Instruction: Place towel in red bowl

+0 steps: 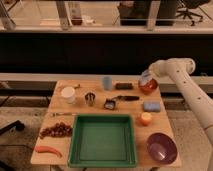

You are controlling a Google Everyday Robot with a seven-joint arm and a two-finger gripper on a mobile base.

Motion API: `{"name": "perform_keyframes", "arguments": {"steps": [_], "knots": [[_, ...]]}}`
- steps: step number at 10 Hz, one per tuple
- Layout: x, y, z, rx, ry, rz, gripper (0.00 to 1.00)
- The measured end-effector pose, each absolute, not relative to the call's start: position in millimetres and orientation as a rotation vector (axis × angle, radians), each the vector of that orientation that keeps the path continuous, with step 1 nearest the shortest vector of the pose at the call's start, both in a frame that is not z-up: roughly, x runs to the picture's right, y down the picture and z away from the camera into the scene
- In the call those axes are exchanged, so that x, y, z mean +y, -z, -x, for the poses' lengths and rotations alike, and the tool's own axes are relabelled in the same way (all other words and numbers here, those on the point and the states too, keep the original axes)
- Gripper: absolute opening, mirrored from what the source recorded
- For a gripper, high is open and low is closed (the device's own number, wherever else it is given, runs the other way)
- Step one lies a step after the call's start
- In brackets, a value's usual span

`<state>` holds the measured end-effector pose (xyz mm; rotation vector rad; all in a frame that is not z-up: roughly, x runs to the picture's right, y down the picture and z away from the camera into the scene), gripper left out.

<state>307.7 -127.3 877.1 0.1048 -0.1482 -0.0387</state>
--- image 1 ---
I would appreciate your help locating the orange carrot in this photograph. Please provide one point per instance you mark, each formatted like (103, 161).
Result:
(47, 149)

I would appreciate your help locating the red bowl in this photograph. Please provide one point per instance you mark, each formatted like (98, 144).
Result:
(148, 87)

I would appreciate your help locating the orange round fruit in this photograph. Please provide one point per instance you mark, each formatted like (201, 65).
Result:
(145, 118)

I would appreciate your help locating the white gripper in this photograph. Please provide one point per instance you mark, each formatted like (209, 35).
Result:
(146, 78)

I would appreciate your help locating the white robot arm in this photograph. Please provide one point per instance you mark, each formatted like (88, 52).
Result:
(179, 70)

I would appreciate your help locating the green plastic tray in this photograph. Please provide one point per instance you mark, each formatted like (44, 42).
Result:
(102, 141)

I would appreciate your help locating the office chair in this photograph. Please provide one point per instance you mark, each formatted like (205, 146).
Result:
(185, 9)

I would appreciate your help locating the dark rectangular block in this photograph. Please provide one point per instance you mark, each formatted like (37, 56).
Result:
(123, 86)

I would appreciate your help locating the small metal cup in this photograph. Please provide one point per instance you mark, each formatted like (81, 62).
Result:
(90, 99)

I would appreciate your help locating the white cup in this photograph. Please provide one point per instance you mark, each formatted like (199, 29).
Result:
(68, 93)

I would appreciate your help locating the brown bottle on shelf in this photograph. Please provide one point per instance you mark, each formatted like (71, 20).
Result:
(76, 17)

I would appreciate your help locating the purple bowl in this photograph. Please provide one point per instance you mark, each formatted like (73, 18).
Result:
(162, 148)

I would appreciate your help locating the red grape bunch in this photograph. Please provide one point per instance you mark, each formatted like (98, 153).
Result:
(57, 130)

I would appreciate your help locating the light blue cup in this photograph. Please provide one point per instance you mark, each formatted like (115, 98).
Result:
(107, 83)

